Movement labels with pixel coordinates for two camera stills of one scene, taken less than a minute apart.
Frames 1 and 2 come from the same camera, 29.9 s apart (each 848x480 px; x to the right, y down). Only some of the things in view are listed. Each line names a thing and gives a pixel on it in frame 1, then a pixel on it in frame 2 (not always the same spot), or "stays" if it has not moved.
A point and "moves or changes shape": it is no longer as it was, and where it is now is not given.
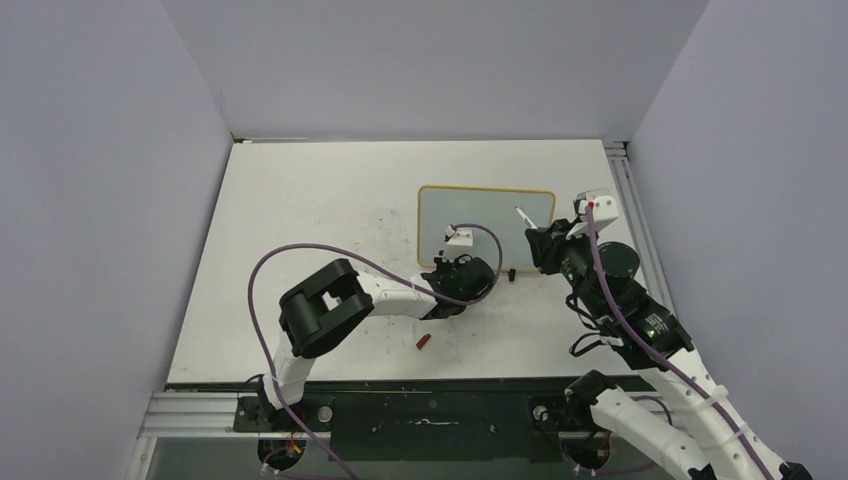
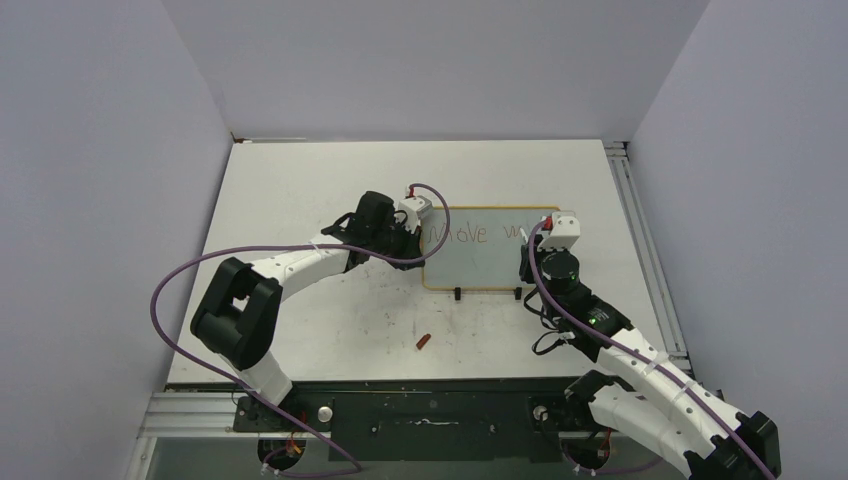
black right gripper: x=549 y=242 -> x=527 y=266
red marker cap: x=423 y=341 stays
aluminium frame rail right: x=638 y=218 stays
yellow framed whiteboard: x=442 y=206 moves or changes shape
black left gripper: x=442 y=263 -> x=411 y=248
